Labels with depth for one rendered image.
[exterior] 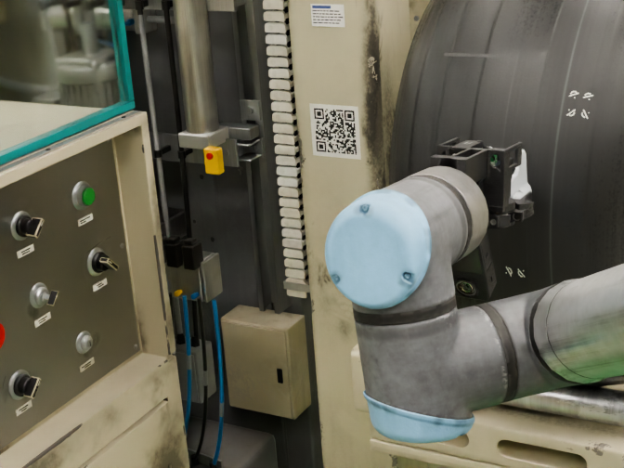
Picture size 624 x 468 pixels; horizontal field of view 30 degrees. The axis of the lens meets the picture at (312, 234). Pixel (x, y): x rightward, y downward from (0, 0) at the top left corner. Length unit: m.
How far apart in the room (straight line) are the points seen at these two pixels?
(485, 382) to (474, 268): 0.19
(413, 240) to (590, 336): 0.16
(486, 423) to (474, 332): 0.57
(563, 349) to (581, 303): 0.06
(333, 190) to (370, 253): 0.69
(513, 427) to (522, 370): 0.54
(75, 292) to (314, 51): 0.46
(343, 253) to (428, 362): 0.12
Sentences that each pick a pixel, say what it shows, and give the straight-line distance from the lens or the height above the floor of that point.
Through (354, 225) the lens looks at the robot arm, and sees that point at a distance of 0.96.
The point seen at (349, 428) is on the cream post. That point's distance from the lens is 1.80.
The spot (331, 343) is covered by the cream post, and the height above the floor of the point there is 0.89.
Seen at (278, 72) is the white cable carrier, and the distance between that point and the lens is 1.65.
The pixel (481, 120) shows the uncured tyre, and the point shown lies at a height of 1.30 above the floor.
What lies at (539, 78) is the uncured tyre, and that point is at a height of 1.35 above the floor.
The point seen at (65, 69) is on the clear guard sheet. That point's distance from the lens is 1.52.
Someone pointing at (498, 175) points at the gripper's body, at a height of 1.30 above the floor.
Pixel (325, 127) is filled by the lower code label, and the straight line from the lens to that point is 1.62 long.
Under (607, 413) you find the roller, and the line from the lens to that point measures 1.53.
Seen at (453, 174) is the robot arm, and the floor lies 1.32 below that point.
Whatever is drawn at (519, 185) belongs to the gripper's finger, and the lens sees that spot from 1.24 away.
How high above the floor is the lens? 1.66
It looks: 21 degrees down
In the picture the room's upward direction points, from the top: 4 degrees counter-clockwise
